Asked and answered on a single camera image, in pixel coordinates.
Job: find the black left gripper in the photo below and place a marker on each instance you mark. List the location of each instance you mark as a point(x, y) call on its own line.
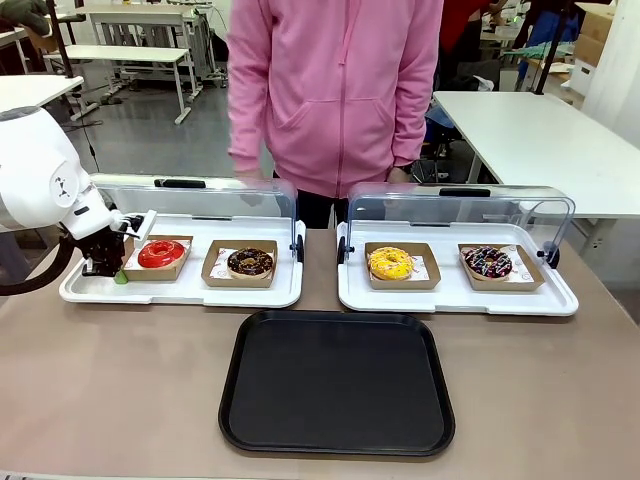
point(102, 249)

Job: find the black stand pole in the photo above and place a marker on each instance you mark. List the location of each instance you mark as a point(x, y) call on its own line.
point(546, 65)
point(59, 40)

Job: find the pink zip hoodie torso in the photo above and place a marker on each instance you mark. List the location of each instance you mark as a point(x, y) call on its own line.
point(335, 100)

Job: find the chocolate donut with nuts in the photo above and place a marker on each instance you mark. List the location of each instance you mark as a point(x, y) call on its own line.
point(237, 265)

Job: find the cardboard boxes stack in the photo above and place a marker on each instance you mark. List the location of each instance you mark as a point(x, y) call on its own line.
point(592, 45)

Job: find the small white table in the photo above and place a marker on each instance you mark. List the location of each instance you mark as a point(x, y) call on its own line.
point(30, 90)

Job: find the person's left hand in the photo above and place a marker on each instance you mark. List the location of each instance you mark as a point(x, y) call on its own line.
point(399, 175)

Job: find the dark donut with coloured sprinkles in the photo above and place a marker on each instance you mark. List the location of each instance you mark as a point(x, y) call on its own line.
point(475, 267)

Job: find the cardboard tray under chocolate donut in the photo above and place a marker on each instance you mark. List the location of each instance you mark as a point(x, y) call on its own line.
point(235, 282)

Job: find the person's right forearm pink sleeve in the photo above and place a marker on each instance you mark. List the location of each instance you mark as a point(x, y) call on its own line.
point(247, 140)

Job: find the printed paper under chocolate donut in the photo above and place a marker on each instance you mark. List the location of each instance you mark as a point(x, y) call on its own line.
point(217, 270)

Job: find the person's right hand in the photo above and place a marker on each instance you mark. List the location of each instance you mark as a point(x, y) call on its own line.
point(249, 178)

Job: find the cardboard tray under yellow donut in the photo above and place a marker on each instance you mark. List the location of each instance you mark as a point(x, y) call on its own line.
point(400, 285)

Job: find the yellow sprinkled donut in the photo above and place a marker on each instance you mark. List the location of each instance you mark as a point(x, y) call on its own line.
point(380, 270)

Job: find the white display case base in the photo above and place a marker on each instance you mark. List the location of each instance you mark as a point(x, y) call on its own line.
point(175, 295)
point(450, 302)

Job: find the printed paper under red donut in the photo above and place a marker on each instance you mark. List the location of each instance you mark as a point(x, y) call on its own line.
point(187, 245)

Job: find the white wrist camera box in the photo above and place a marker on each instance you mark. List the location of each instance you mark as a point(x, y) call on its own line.
point(145, 222)

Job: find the cardboard tray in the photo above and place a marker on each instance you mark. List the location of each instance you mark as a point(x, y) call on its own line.
point(400, 285)
point(150, 275)
point(500, 286)
point(235, 282)

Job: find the black serving tray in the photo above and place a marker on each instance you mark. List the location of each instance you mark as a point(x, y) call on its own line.
point(335, 385)

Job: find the red glazed donut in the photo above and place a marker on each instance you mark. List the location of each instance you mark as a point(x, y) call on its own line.
point(150, 260)

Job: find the person in red shirt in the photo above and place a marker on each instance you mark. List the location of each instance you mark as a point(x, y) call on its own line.
point(465, 30)

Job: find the white bench table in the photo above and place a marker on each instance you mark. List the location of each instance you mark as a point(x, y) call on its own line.
point(125, 52)

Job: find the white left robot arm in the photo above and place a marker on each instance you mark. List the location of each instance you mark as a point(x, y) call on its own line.
point(35, 165)

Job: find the printed paper under sprinkled donut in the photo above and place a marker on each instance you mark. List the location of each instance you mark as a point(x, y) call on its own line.
point(520, 270)

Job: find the printed paper under yellow donut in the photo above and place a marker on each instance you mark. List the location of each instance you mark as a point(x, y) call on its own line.
point(422, 267)

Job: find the person's left forearm pink sleeve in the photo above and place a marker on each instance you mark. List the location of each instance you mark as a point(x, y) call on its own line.
point(415, 135)

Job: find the cardboard tray under sprinkled donut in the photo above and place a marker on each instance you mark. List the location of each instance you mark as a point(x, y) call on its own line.
point(500, 286)

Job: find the black trousers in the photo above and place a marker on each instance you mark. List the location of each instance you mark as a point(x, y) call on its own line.
point(315, 210)

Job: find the large white table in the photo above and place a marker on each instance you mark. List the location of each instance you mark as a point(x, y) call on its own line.
point(550, 140)

